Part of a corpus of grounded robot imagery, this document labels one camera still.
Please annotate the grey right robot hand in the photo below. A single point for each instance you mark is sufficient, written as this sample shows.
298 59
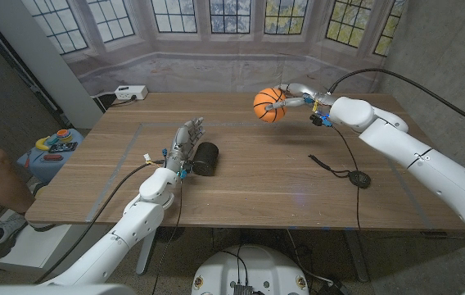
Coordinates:
318 100

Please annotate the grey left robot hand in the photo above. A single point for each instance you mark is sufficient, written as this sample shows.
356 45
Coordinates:
184 143

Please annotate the orange mini basketball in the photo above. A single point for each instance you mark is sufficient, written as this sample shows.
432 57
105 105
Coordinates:
267 100

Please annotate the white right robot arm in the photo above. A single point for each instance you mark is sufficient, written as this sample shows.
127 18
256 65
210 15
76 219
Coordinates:
421 160

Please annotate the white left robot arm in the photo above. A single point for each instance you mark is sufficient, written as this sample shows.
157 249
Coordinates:
142 217

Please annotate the black cylindrical speaker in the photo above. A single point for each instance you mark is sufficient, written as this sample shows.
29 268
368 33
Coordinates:
206 160

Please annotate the white power strip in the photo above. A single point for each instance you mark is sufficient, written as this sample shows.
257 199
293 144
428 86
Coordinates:
131 92

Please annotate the printed window backdrop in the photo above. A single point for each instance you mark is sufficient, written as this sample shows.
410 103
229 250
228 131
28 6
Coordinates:
216 69

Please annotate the grey table leg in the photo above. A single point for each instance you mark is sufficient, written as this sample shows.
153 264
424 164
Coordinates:
355 254
146 254

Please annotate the red flat toy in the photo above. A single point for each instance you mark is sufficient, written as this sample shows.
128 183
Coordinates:
52 157

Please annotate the blue stool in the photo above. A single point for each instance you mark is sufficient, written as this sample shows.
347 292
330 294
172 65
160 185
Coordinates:
48 168

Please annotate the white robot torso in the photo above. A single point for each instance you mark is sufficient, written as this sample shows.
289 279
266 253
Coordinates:
253 266

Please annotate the yellow toy banana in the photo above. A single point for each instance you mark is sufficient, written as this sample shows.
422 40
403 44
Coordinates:
41 144

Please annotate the white slanted column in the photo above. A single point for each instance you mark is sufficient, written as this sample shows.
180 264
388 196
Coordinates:
44 61

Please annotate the white floor platform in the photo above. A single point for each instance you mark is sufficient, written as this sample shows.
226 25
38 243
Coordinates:
32 246

